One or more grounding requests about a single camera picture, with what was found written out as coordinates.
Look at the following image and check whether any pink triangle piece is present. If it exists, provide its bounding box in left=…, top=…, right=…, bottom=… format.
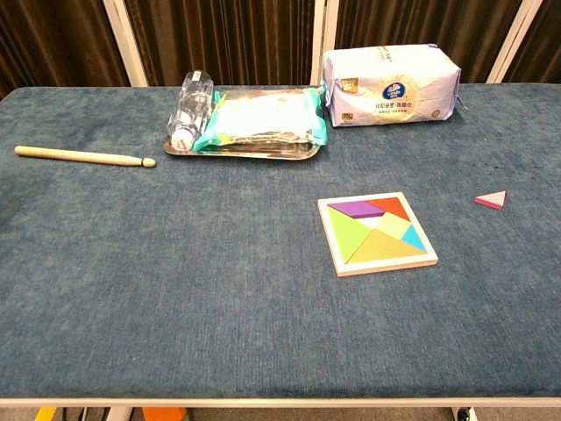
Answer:
left=474, top=190, right=508, bottom=211

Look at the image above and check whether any green tangram triangle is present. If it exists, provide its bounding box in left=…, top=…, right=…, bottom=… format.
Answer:
left=329, top=208, right=374, bottom=265

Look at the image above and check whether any purple tangram parallelogram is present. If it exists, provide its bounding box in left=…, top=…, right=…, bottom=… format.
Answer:
left=327, top=199, right=387, bottom=220

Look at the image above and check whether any red tangram triangle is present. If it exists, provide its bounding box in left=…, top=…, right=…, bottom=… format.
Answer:
left=366, top=197, right=411, bottom=223

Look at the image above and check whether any pale yellow tangram square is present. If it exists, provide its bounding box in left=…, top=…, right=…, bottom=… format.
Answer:
left=374, top=214, right=414, bottom=243

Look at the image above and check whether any cyan tangram triangle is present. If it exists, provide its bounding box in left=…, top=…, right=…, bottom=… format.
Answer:
left=401, top=225, right=428, bottom=254

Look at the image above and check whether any silver metal tray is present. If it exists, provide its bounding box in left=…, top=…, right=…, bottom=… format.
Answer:
left=162, top=86, right=330, bottom=161

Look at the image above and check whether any teal wet wipes pack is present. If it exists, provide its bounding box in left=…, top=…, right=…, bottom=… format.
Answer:
left=192, top=86, right=330, bottom=153

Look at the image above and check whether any blue fabric table cloth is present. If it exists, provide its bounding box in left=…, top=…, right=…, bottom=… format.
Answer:
left=0, top=82, right=561, bottom=401

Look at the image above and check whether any clear plastic bottle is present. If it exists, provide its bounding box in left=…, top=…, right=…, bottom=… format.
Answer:
left=166, top=69, right=216, bottom=153

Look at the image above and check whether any pale purple tissue pack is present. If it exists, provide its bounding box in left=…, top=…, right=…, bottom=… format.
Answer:
left=321, top=42, right=468, bottom=129

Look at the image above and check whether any dark brown curtain panel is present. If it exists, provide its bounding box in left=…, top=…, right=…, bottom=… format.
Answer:
left=515, top=0, right=561, bottom=85
left=333, top=0, right=523, bottom=84
left=0, top=0, right=131, bottom=100
left=124, top=0, right=317, bottom=87

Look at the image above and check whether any wooden stick with knob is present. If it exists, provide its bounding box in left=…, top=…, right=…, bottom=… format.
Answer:
left=14, top=145, right=157, bottom=168

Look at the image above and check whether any orange object under table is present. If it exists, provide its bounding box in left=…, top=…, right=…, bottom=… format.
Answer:
left=142, top=407, right=189, bottom=421

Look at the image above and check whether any colourful tangram puzzle board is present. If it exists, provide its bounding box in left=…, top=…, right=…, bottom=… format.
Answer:
left=316, top=191, right=440, bottom=278

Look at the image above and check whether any white partition post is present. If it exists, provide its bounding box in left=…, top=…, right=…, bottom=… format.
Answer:
left=485, top=0, right=545, bottom=84
left=101, top=0, right=149, bottom=88
left=309, top=0, right=339, bottom=87

